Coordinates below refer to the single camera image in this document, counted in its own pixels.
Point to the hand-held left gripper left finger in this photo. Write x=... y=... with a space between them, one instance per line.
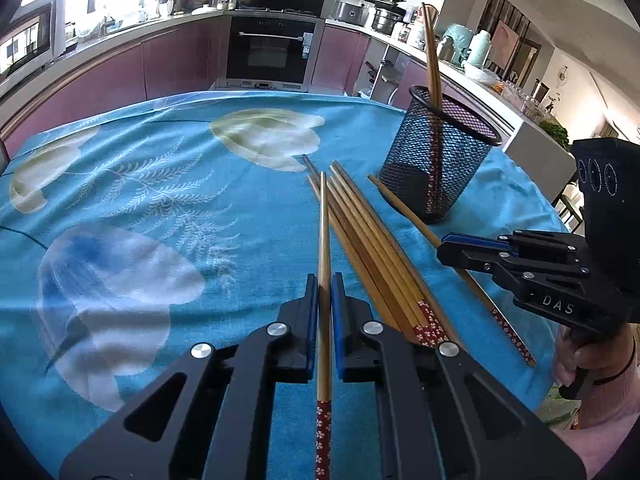
x=312 y=312

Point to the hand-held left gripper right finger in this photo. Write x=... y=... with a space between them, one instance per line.
x=338 y=320

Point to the silver rice cooker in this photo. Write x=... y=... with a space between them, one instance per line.
x=349 y=12

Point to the pink kitchen base cabinets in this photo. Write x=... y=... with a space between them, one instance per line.
x=340 y=55
x=170 y=65

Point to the person's right forearm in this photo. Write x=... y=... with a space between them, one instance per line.
x=612 y=420

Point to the bunch of wooden chopsticks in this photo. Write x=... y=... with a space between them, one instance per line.
x=370 y=255

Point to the black wrist band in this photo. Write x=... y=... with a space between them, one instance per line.
x=622 y=364

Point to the black mesh utensil holder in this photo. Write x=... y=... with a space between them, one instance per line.
x=465 y=160

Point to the silver microwave oven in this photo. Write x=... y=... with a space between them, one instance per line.
x=30 y=42

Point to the clear plastic container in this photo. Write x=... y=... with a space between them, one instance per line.
x=522 y=97

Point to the mint green thermos jug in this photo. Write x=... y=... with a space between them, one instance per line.
x=481 y=50

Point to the green leafy vegetables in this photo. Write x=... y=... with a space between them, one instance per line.
x=556 y=132

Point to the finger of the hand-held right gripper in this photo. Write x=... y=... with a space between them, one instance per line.
x=475 y=241
x=475 y=260

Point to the stainless steel pressure cooker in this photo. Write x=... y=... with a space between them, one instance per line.
x=386 y=20

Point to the white green plastic bag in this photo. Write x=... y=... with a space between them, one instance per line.
x=560 y=407

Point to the dining chair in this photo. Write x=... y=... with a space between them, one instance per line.
x=570 y=210

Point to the mint green kitchen appliance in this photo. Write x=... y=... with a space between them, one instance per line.
x=457 y=42

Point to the blue floral tablecloth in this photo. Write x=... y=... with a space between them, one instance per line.
x=150 y=200

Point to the framed wall painting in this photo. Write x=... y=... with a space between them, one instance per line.
x=506 y=45

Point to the person's right hand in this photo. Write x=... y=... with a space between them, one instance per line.
x=607 y=360

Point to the round wall clock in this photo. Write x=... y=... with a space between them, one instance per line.
x=563 y=75

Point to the stainless steel flask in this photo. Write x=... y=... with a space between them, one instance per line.
x=444 y=49

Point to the built-in black oven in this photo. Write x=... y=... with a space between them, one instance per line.
x=270 y=55

